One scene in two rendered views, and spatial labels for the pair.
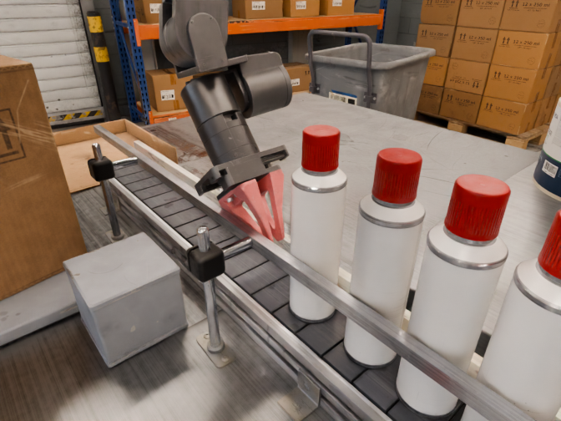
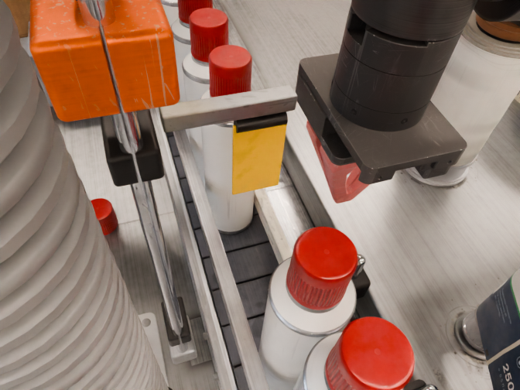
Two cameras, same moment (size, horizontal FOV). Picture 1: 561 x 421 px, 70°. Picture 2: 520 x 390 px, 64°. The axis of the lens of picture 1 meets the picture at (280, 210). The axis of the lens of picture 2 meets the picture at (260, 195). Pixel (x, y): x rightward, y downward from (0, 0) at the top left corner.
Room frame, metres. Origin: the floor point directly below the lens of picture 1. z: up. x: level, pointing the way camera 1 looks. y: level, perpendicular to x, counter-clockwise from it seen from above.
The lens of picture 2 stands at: (-0.07, -0.28, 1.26)
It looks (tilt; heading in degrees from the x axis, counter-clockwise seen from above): 51 degrees down; 18
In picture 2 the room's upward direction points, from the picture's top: 5 degrees clockwise
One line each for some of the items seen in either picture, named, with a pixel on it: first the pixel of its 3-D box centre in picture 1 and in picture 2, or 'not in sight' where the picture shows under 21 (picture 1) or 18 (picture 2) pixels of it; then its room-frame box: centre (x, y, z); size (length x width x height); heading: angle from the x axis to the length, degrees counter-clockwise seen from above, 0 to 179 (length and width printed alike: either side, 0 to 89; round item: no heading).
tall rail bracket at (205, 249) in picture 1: (226, 284); not in sight; (0.34, 0.06, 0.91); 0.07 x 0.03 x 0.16; 130
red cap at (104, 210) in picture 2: not in sight; (100, 216); (0.14, -0.02, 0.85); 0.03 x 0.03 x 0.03
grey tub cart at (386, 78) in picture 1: (365, 99); not in sight; (2.87, -0.61, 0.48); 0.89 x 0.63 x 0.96; 141
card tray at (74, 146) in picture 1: (97, 151); not in sight; (0.89, 0.43, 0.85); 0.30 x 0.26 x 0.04; 40
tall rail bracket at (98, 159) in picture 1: (120, 190); not in sight; (0.57, 0.25, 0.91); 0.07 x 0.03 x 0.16; 130
